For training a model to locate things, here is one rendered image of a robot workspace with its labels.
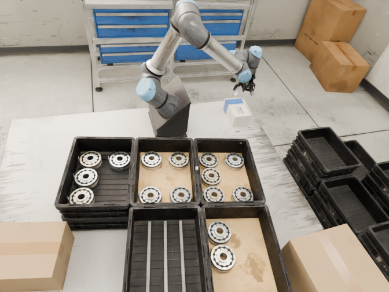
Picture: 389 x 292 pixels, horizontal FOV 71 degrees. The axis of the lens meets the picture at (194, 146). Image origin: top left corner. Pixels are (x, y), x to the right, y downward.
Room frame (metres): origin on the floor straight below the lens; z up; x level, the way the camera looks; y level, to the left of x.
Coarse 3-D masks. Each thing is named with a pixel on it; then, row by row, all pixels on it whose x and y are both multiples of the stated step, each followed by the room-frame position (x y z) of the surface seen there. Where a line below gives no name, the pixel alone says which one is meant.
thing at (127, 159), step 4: (116, 152) 0.88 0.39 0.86; (120, 152) 0.89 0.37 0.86; (124, 152) 0.89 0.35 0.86; (112, 156) 0.85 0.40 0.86; (124, 156) 0.87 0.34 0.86; (128, 156) 0.87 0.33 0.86; (112, 160) 0.83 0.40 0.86; (124, 160) 0.84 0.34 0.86; (128, 160) 0.85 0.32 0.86; (112, 164) 0.81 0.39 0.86; (116, 164) 0.81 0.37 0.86; (120, 164) 0.82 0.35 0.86; (124, 164) 0.82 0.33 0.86
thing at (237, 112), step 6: (228, 102) 1.55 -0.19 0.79; (234, 102) 1.56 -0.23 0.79; (240, 102) 1.57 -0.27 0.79; (228, 108) 1.50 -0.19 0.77; (234, 108) 1.49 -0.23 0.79; (240, 108) 1.50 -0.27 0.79; (246, 108) 1.51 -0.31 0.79; (228, 114) 1.49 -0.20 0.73; (234, 114) 1.43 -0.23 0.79; (240, 114) 1.44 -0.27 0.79; (246, 114) 1.44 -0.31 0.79; (234, 120) 1.40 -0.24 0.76; (240, 120) 1.41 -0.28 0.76; (246, 120) 1.43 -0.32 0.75; (234, 126) 1.40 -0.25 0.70
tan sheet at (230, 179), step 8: (224, 160) 0.97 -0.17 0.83; (200, 168) 0.89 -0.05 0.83; (216, 168) 0.91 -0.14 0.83; (224, 168) 0.92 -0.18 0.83; (224, 176) 0.87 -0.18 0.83; (232, 176) 0.87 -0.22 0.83; (240, 176) 0.88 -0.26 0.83; (224, 184) 0.81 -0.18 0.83; (232, 184) 0.82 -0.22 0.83; (240, 184) 0.83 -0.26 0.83; (248, 184) 0.84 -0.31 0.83; (224, 192) 0.77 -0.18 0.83; (224, 200) 0.72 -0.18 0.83
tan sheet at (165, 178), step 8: (144, 152) 0.94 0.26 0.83; (160, 152) 0.96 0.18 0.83; (168, 152) 0.97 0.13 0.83; (184, 152) 0.98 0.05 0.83; (144, 168) 0.84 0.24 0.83; (160, 168) 0.85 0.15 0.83; (168, 168) 0.86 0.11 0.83; (144, 176) 0.79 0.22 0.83; (152, 176) 0.79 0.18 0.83; (160, 176) 0.80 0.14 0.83; (168, 176) 0.81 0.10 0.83; (176, 176) 0.82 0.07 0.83; (184, 176) 0.83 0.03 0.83; (144, 184) 0.74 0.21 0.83; (152, 184) 0.75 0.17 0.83; (160, 184) 0.75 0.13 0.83; (168, 184) 0.76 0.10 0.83; (176, 184) 0.77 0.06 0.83; (184, 184) 0.78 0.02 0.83; (168, 192) 0.72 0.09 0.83; (168, 200) 0.67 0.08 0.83; (192, 200) 0.69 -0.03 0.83
